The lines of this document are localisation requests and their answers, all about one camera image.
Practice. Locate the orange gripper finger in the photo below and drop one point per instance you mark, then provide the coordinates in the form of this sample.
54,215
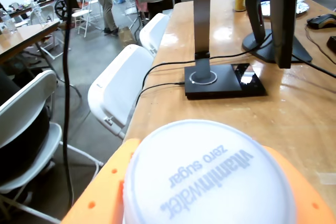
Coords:
102,197
309,205

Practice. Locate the vitaminwater bottle with dark label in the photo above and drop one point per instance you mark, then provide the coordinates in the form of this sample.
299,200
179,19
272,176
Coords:
204,176

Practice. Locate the clear tape piece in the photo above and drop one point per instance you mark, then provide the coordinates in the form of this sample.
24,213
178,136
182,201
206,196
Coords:
326,179

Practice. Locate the white folding chair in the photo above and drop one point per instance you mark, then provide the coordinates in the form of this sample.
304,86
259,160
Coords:
152,32
81,12
118,85
21,108

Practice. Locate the black device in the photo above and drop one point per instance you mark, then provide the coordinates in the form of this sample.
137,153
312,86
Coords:
332,44

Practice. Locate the brown cardboard box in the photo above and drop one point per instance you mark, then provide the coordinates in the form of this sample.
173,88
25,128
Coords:
126,36

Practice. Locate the wooden folding table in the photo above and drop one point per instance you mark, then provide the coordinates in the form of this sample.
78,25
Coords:
23,37

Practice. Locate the black monitor with round stand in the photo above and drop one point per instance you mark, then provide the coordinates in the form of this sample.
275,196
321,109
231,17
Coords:
283,24

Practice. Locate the black yellow computer mouse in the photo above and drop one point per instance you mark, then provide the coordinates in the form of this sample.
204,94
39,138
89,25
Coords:
319,22

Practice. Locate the black wheelchair wheel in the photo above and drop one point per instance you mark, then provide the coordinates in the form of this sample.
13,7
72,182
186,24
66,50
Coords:
61,9

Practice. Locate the clear plastic water bottle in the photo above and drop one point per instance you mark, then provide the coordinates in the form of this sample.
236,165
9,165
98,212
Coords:
8,23
39,14

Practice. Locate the grey monitor stand black base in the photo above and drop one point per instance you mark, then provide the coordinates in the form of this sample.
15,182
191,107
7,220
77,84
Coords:
202,11

